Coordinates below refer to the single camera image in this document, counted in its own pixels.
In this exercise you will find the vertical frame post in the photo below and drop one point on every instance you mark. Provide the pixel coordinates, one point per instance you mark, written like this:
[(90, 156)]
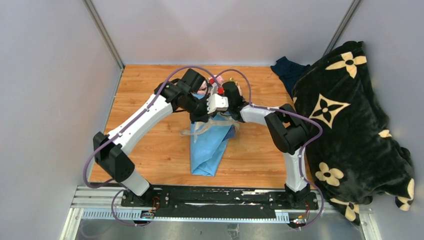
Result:
[(97, 20), (348, 16)]

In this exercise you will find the dark navy cloth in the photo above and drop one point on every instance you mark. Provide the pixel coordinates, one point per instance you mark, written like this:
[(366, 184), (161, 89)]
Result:
[(288, 72)]

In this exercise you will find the left vertical frame post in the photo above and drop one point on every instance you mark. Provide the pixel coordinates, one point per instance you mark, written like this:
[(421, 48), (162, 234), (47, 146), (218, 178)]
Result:
[(97, 20)]

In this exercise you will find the aluminium frame rail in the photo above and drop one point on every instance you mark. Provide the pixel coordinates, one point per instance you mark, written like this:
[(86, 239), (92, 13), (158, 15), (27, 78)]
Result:
[(103, 203)]

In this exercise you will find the right vertical frame post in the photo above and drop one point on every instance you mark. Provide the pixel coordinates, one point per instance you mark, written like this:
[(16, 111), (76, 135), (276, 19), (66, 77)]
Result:
[(348, 16)]

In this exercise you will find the blue wrapping paper sheet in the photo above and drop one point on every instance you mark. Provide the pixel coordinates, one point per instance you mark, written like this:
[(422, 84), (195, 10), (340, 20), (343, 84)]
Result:
[(206, 154)]

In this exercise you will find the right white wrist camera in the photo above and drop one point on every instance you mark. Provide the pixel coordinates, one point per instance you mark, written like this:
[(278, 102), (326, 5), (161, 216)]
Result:
[(214, 87)]

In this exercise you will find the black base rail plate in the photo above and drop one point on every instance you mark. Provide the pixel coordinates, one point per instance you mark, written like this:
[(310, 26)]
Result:
[(209, 203)]

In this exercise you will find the black patterned plush blanket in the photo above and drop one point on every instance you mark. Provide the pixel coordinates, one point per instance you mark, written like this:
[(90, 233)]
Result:
[(355, 156)]

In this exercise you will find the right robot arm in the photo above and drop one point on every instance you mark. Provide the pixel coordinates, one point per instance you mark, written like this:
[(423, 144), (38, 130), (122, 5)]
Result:
[(288, 134)]

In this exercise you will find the pink fake flower stem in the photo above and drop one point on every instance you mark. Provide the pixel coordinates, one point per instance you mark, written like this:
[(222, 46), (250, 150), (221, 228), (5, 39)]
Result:
[(204, 89)]

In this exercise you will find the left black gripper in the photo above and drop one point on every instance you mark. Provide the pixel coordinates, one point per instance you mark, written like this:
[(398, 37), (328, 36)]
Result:
[(204, 115)]

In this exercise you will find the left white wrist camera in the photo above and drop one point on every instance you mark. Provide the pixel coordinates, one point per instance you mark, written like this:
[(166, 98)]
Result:
[(216, 103)]

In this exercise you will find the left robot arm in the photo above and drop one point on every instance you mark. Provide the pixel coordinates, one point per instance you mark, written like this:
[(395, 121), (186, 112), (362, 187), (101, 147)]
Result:
[(112, 150)]

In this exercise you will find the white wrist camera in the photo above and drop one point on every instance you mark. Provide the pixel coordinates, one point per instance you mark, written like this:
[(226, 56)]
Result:
[(216, 103), (214, 87)]

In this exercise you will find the cream ribbon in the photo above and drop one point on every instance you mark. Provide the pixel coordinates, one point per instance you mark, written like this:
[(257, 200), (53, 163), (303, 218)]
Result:
[(214, 129)]

